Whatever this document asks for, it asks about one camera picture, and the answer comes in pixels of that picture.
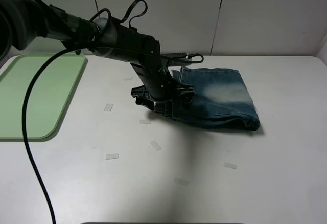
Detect clear tape strip lower right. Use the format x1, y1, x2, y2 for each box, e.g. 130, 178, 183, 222
223, 162, 237, 170

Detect children's blue denim shorts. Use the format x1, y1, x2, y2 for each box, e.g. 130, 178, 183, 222
154, 67, 260, 131

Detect black left camera cable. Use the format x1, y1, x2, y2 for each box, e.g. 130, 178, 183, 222
22, 0, 205, 224

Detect clear tape strip centre left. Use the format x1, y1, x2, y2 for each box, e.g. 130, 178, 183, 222
139, 119, 152, 124

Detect clear tape strip mid left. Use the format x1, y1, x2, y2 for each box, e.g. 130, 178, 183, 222
104, 103, 113, 112

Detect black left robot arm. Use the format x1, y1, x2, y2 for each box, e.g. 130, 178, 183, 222
1, 0, 194, 109

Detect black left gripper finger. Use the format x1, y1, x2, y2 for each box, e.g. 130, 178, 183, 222
131, 85, 155, 110
169, 84, 194, 103

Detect light green plastic tray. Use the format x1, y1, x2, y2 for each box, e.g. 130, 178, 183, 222
1, 54, 87, 142

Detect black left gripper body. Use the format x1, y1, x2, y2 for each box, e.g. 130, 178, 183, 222
131, 57, 177, 101

